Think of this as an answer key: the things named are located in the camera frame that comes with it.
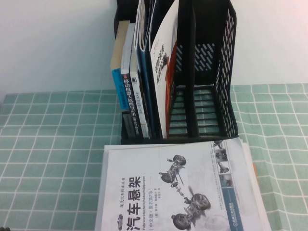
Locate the cyan spine book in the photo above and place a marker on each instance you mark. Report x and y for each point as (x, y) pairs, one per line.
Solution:
(117, 91)

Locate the white and navy magazine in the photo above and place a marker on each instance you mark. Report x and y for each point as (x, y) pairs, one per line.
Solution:
(160, 12)

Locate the white car suspension book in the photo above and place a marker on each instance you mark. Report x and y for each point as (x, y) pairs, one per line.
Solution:
(149, 168)

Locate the black mesh plastic book holder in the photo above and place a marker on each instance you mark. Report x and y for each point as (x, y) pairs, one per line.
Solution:
(207, 24)

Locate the white and orange cover book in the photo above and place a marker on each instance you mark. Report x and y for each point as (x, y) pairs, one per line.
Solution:
(158, 72)

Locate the blue folder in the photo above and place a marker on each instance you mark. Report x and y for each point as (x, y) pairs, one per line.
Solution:
(147, 96)

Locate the stack of white papers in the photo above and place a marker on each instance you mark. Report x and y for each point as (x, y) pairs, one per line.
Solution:
(249, 154)

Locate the dark blue thin books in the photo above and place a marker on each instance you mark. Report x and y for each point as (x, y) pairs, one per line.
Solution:
(141, 29)

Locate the orange flat item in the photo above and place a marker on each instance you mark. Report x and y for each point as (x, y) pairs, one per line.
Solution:
(255, 170)

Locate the black spine robotics book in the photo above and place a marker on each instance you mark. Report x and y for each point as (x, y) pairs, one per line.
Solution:
(128, 96)

